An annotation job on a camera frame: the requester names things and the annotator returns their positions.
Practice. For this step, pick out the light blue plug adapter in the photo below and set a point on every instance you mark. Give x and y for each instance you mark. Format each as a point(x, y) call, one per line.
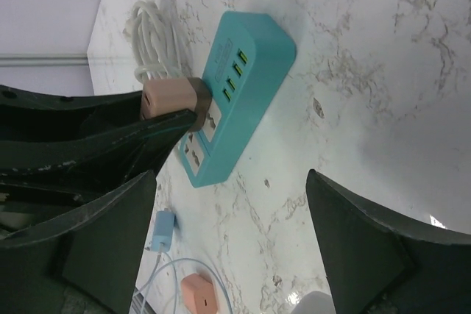
point(162, 233)

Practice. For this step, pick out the orange pink plug adapter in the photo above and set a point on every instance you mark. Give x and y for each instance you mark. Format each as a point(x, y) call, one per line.
point(199, 296)

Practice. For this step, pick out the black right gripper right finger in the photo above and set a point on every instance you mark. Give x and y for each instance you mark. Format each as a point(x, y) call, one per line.
point(380, 261)

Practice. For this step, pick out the teal power strip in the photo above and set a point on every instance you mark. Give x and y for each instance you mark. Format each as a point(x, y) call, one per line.
point(250, 57)

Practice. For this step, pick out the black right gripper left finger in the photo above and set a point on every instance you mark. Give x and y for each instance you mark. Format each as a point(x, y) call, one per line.
point(85, 260)

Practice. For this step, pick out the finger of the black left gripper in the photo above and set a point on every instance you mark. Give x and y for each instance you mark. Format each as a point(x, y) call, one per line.
point(29, 116)
point(70, 172)

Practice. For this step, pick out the white power strip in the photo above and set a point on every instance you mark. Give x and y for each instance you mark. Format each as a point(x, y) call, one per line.
point(315, 302)

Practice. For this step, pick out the beige brown plug adapter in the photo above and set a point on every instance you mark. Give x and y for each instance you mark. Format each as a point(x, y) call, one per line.
point(163, 96)

